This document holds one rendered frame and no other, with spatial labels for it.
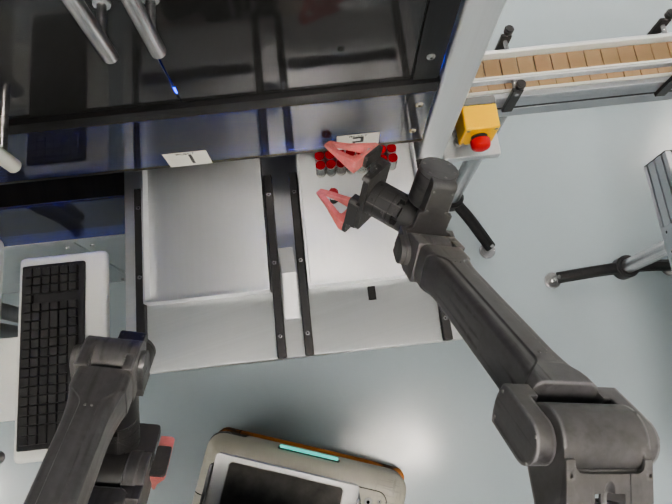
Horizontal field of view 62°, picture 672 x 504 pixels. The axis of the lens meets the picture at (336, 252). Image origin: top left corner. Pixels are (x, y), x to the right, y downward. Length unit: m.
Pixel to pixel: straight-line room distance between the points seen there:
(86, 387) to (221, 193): 0.68
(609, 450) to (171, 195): 1.04
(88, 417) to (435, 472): 1.56
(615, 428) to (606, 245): 1.88
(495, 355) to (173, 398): 1.67
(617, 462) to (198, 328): 0.90
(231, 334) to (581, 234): 1.52
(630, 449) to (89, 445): 0.50
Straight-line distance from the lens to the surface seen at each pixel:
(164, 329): 1.23
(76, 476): 0.63
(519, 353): 0.55
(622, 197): 2.44
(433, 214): 0.80
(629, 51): 1.51
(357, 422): 2.05
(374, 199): 0.85
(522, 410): 0.48
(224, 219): 1.25
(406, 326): 1.19
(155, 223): 1.29
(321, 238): 1.22
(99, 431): 0.66
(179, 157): 1.16
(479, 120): 1.19
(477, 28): 0.90
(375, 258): 1.21
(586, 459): 0.48
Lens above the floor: 2.05
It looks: 75 degrees down
